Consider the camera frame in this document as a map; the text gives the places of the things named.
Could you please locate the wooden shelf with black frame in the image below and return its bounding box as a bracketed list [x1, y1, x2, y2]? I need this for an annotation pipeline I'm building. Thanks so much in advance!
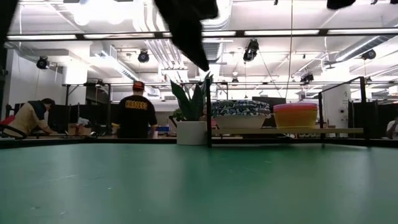
[205, 76, 368, 149]

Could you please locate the yellow plastic bowl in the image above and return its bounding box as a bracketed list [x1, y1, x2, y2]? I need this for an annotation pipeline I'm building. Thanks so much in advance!
[274, 110, 318, 129]

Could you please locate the blue patterned paper bowl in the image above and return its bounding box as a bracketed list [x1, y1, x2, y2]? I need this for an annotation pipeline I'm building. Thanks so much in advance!
[211, 105, 272, 113]
[212, 100, 271, 108]
[211, 110, 272, 130]

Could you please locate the black ceiling spotlight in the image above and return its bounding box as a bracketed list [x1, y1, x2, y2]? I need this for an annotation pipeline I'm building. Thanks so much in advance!
[137, 49, 150, 64]
[36, 55, 50, 70]
[243, 38, 260, 62]
[300, 73, 315, 85]
[361, 49, 377, 61]

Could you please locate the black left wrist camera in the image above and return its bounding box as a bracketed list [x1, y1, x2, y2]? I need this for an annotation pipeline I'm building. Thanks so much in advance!
[194, 0, 220, 21]

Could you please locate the white plant pot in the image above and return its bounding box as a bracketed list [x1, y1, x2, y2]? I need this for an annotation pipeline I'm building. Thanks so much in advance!
[176, 120, 208, 146]

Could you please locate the cardboard box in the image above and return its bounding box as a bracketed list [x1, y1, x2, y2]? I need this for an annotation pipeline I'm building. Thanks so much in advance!
[68, 123, 91, 137]

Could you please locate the silver ventilation duct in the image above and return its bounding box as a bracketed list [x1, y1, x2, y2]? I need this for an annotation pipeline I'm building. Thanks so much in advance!
[334, 34, 398, 63]

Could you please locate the red plastic bowl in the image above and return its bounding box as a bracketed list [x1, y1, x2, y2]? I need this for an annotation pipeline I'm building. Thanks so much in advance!
[273, 103, 318, 113]

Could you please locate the black flat monitor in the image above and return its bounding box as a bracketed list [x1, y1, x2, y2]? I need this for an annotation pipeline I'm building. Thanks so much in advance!
[251, 96, 287, 128]

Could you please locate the green table mat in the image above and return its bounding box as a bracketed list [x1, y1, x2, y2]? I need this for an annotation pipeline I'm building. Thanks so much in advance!
[0, 143, 398, 224]

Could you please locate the green snake plant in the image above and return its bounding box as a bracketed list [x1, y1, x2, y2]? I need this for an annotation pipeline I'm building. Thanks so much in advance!
[170, 72, 215, 123]

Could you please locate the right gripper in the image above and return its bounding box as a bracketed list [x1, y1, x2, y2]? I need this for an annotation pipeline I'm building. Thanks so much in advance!
[326, 0, 357, 10]

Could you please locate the person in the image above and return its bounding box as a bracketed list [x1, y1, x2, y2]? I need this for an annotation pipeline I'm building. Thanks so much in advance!
[385, 117, 398, 139]
[115, 80, 159, 139]
[1, 98, 58, 139]

